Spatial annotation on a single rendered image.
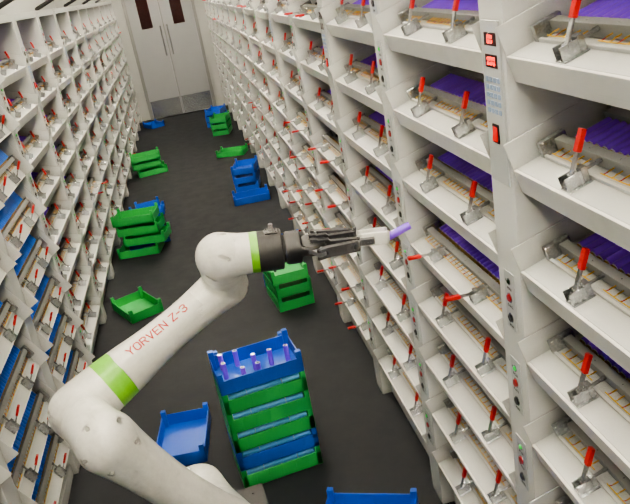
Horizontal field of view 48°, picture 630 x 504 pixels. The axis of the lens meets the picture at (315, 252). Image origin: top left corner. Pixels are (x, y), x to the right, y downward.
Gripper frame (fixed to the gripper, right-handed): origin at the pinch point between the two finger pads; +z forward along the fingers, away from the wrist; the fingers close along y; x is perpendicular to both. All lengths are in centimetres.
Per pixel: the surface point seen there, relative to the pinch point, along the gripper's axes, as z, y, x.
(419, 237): 19.8, 32.9, 16.4
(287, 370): -20, 64, 74
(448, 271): 20.3, 8.5, 15.7
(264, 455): -32, 60, 105
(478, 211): 21.4, -9.0, -6.6
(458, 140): 16.9, -9.1, -22.8
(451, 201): 20.1, 5.4, -4.0
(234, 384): -38, 60, 74
